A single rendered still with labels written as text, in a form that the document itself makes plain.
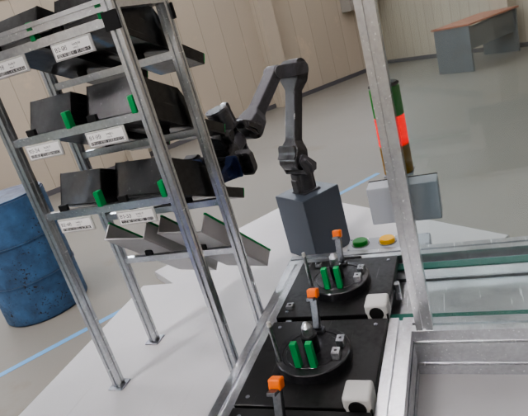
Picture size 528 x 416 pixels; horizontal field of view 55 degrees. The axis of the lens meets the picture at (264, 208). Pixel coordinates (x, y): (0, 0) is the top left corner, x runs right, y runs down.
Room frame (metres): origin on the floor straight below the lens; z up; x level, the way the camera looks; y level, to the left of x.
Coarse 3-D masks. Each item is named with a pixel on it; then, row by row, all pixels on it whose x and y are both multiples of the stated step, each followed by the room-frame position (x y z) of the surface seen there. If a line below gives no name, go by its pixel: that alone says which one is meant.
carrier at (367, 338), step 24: (288, 336) 0.87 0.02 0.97; (312, 336) 0.77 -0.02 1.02; (336, 336) 0.80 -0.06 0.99; (360, 336) 0.81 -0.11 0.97; (384, 336) 0.80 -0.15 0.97; (264, 360) 0.82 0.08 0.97; (288, 360) 0.77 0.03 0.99; (312, 360) 0.73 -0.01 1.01; (336, 360) 0.73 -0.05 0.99; (360, 360) 0.74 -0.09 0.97; (264, 384) 0.75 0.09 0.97; (288, 384) 0.73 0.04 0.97; (312, 384) 0.71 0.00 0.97; (336, 384) 0.70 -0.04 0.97; (360, 384) 0.66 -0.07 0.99; (264, 408) 0.70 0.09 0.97; (288, 408) 0.68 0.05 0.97; (312, 408) 0.66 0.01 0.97; (336, 408) 0.65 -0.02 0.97; (360, 408) 0.63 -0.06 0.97
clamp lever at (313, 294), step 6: (312, 288) 0.86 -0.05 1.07; (312, 294) 0.84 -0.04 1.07; (318, 294) 0.85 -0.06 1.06; (306, 300) 0.83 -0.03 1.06; (312, 300) 0.82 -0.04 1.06; (312, 306) 0.84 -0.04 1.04; (318, 306) 0.84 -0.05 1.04; (312, 312) 0.84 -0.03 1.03; (318, 312) 0.84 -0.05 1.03; (312, 318) 0.83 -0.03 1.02; (318, 318) 0.83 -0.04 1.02; (318, 324) 0.82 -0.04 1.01
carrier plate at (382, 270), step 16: (384, 256) 1.09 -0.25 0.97; (304, 272) 1.12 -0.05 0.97; (384, 272) 1.01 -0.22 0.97; (304, 288) 1.04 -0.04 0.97; (368, 288) 0.97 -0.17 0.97; (384, 288) 0.95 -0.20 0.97; (304, 304) 0.98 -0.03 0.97; (320, 304) 0.96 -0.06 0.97; (336, 304) 0.94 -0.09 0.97; (352, 304) 0.92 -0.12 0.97; (304, 320) 0.93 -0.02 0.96
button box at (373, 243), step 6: (372, 240) 1.21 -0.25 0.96; (378, 240) 1.20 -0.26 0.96; (396, 240) 1.16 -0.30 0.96; (348, 246) 1.21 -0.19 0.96; (366, 246) 1.18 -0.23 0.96; (372, 246) 1.17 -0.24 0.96; (378, 246) 1.17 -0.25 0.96; (384, 246) 1.16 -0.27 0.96; (390, 246) 1.15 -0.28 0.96; (396, 246) 1.14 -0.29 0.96
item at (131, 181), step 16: (144, 160) 1.00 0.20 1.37; (176, 160) 1.00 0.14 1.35; (192, 160) 1.04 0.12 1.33; (128, 176) 1.02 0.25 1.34; (144, 176) 0.99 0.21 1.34; (160, 176) 0.96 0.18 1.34; (192, 176) 1.03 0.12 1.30; (208, 176) 1.07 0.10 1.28; (128, 192) 1.00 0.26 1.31; (144, 192) 0.98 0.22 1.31; (192, 192) 1.02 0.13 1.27; (208, 192) 1.06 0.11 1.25; (240, 192) 1.15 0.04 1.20
